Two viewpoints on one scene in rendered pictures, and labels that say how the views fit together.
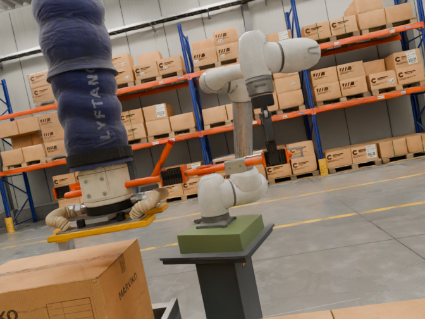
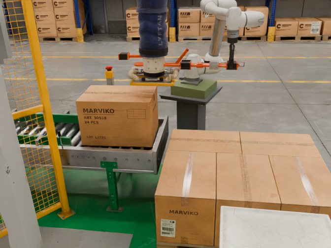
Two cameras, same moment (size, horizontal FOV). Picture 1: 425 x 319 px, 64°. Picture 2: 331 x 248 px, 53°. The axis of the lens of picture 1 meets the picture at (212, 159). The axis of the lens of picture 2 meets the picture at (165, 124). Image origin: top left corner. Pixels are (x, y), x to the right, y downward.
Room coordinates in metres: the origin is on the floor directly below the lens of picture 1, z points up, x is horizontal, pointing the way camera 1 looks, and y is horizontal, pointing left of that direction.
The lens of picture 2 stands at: (-1.38, 0.27, 1.88)
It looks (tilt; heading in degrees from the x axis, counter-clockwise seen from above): 25 degrees down; 1
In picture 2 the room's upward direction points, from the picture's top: 2 degrees counter-clockwise
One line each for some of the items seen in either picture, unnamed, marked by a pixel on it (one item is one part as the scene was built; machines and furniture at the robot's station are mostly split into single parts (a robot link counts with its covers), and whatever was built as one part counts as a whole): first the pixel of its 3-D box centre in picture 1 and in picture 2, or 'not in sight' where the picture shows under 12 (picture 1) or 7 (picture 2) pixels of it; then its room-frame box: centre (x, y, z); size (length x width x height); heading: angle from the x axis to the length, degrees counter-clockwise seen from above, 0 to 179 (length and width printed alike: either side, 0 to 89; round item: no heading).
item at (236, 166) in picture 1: (235, 166); (213, 65); (1.15, -0.07, 1.19); 0.07 x 0.07 x 0.04; 83
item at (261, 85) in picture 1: (260, 87); (232, 33); (1.14, -0.20, 1.44); 0.09 x 0.09 x 0.06
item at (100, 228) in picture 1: (101, 223); (152, 80); (1.11, 0.40, 1.10); 0.34 x 0.10 x 0.05; 83
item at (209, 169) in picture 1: (167, 174); (180, 60); (1.30, 0.18, 1.20); 0.93 x 0.30 x 0.04; 83
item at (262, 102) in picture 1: (264, 109); (232, 43); (1.14, -0.20, 1.36); 0.08 x 0.07 x 0.09; 173
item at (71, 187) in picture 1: (67, 190); (124, 55); (1.50, 0.66, 1.20); 0.09 x 0.08 x 0.05; 173
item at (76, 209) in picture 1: (110, 206); (154, 72); (1.21, 0.39, 1.14); 0.34 x 0.25 x 0.06; 83
